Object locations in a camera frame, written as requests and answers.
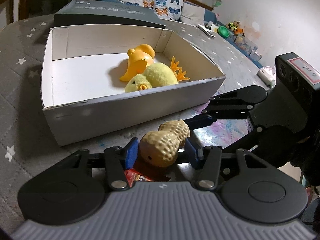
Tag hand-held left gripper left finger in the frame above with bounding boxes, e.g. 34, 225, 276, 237
64, 137, 139, 190

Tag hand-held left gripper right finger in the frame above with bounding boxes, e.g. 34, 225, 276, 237
184, 138, 267, 191

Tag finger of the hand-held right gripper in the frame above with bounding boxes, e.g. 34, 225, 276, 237
186, 87, 250, 132
223, 126, 264, 155

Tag tan peanut toy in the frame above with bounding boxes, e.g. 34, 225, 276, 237
139, 119, 190, 168

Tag white cardboard box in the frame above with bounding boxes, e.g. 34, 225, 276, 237
41, 24, 226, 147

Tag grey star-patterned desktop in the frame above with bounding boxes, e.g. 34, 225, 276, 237
0, 12, 320, 240

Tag red snack packet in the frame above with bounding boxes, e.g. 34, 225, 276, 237
124, 169, 173, 188

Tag white tissue bag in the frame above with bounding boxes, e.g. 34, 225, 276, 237
257, 66, 275, 85

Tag colourful storage box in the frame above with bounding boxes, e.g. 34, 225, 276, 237
234, 34, 258, 53

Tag yellow plush chick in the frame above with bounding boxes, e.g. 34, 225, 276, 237
124, 56, 190, 93

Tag green bowl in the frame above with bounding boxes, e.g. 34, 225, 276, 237
217, 26, 231, 38

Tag white remote control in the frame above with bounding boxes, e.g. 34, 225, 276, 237
197, 24, 216, 39

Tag plush bear toy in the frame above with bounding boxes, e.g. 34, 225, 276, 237
226, 21, 241, 32

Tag yellow plastic duck toy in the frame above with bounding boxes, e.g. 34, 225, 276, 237
119, 44, 155, 82

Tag grey pillow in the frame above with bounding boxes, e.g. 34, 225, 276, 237
180, 2, 207, 25

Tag butterfly print cushion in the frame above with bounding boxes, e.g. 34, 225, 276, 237
144, 0, 187, 22

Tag dark grey box lid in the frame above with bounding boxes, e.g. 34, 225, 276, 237
54, 0, 167, 29

